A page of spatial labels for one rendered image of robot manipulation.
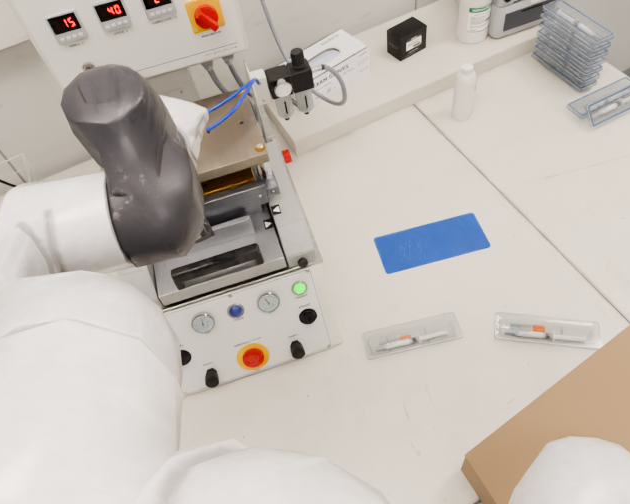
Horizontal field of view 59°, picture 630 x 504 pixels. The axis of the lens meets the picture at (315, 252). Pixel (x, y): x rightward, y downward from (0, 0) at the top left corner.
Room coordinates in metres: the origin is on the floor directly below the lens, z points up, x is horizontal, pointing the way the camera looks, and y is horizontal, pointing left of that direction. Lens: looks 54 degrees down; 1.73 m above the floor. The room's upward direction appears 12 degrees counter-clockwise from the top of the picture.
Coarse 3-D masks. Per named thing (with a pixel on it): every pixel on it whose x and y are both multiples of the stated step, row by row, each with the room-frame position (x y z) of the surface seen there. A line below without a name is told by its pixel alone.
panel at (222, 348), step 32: (256, 288) 0.53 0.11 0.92; (288, 288) 0.53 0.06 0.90; (224, 320) 0.51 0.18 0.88; (256, 320) 0.50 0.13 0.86; (288, 320) 0.50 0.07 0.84; (320, 320) 0.50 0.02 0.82; (192, 352) 0.48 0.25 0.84; (224, 352) 0.47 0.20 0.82; (288, 352) 0.47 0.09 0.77; (192, 384) 0.44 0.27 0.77
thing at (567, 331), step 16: (496, 320) 0.45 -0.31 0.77; (512, 320) 0.44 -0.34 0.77; (528, 320) 0.43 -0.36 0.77; (544, 320) 0.43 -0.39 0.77; (560, 320) 0.42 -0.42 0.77; (576, 320) 0.42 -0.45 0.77; (512, 336) 0.41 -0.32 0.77; (528, 336) 0.40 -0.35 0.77; (544, 336) 0.40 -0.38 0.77; (560, 336) 0.39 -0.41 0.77; (576, 336) 0.39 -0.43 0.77; (592, 336) 0.38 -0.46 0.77
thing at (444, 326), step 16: (416, 320) 0.48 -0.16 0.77; (432, 320) 0.47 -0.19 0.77; (448, 320) 0.47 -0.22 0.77; (368, 336) 0.47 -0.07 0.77; (384, 336) 0.46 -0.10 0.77; (400, 336) 0.46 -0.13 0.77; (416, 336) 0.45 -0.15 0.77; (432, 336) 0.44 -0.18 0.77; (448, 336) 0.44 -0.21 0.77; (368, 352) 0.44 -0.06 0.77; (384, 352) 0.43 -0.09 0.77
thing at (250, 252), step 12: (228, 252) 0.55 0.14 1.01; (240, 252) 0.55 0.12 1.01; (252, 252) 0.54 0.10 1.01; (192, 264) 0.54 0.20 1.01; (204, 264) 0.54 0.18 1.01; (216, 264) 0.53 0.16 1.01; (228, 264) 0.54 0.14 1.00; (180, 276) 0.53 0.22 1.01; (192, 276) 0.53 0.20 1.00; (180, 288) 0.52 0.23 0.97
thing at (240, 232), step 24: (264, 216) 0.65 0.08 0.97; (216, 240) 0.60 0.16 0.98; (240, 240) 0.60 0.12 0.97; (264, 240) 0.59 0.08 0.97; (168, 264) 0.58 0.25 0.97; (240, 264) 0.55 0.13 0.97; (264, 264) 0.54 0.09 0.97; (168, 288) 0.53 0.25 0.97; (192, 288) 0.53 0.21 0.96; (216, 288) 0.53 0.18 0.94
